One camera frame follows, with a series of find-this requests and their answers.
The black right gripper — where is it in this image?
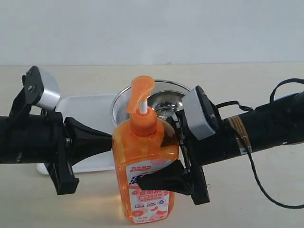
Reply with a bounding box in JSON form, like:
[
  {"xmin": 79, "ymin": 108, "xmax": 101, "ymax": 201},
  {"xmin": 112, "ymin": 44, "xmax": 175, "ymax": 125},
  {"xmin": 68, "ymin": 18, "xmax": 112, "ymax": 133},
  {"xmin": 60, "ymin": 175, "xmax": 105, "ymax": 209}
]
[{"xmin": 137, "ymin": 110, "xmax": 240, "ymax": 205}]

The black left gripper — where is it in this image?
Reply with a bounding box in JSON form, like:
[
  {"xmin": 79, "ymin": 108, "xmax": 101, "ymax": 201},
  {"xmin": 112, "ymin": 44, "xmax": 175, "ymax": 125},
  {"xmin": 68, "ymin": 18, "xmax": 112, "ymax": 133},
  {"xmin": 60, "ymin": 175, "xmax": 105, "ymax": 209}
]
[{"xmin": 14, "ymin": 111, "xmax": 112, "ymax": 195}]

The orange pump soap bottle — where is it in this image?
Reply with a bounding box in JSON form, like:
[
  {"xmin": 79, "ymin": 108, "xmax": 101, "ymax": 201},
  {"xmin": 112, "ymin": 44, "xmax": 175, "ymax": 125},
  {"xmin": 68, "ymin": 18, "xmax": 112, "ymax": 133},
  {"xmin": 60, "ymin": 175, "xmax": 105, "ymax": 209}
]
[{"xmin": 112, "ymin": 76, "xmax": 179, "ymax": 224}]

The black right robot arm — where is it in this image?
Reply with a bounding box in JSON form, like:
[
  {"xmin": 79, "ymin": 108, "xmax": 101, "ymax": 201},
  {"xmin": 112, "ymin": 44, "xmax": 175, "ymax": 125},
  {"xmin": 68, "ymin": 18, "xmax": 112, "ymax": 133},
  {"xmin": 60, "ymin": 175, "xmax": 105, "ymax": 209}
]
[{"xmin": 138, "ymin": 86, "xmax": 304, "ymax": 205}]

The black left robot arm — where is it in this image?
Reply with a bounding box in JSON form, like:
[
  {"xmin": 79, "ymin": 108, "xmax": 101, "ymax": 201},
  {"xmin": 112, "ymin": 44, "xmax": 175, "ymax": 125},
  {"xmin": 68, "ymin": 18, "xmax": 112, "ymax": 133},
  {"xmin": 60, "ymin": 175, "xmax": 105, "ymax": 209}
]
[{"xmin": 0, "ymin": 111, "xmax": 112, "ymax": 195}]

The small stainless steel bowl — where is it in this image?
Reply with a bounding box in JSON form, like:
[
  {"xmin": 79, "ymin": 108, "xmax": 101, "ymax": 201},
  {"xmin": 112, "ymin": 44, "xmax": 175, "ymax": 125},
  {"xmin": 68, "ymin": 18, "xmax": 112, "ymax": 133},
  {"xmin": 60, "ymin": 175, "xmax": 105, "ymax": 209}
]
[{"xmin": 148, "ymin": 91, "xmax": 185, "ymax": 120}]

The white rectangular plastic tray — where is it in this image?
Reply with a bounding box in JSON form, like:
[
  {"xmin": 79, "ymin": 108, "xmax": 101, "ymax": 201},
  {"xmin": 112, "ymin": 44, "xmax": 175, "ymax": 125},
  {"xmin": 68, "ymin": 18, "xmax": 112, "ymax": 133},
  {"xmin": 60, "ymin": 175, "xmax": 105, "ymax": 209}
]
[{"xmin": 36, "ymin": 94, "xmax": 117, "ymax": 176}]

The steel mesh strainer basket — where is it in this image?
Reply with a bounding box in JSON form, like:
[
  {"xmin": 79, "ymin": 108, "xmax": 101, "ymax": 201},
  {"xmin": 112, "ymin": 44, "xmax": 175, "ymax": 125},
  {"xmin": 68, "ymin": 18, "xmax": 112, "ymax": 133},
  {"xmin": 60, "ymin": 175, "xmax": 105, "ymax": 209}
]
[{"xmin": 111, "ymin": 80, "xmax": 190, "ymax": 126}]

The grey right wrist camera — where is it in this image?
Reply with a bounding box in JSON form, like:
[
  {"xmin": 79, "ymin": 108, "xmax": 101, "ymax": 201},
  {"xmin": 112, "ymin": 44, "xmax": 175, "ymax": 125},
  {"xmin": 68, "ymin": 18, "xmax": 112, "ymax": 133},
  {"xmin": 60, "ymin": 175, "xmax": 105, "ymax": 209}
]
[{"xmin": 182, "ymin": 85, "xmax": 219, "ymax": 140}]

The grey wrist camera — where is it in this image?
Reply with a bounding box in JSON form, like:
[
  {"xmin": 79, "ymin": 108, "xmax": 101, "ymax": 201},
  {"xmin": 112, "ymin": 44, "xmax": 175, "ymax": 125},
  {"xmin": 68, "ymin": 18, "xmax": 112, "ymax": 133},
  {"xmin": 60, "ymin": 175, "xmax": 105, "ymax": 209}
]
[
  {"xmin": 22, "ymin": 66, "xmax": 61, "ymax": 110},
  {"xmin": 182, "ymin": 85, "xmax": 219, "ymax": 140}
]

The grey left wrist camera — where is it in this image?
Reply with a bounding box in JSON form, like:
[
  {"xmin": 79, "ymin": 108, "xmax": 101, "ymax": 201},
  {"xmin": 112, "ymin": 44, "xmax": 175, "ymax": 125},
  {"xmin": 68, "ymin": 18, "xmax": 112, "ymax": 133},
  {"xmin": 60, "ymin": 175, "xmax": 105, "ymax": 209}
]
[{"xmin": 22, "ymin": 66, "xmax": 61, "ymax": 110}]

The black right camera cable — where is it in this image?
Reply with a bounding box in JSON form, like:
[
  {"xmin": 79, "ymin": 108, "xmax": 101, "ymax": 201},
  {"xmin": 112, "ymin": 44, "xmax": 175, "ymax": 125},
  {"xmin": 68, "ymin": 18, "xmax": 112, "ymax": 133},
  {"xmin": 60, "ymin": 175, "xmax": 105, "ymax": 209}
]
[{"xmin": 213, "ymin": 78, "xmax": 304, "ymax": 210}]

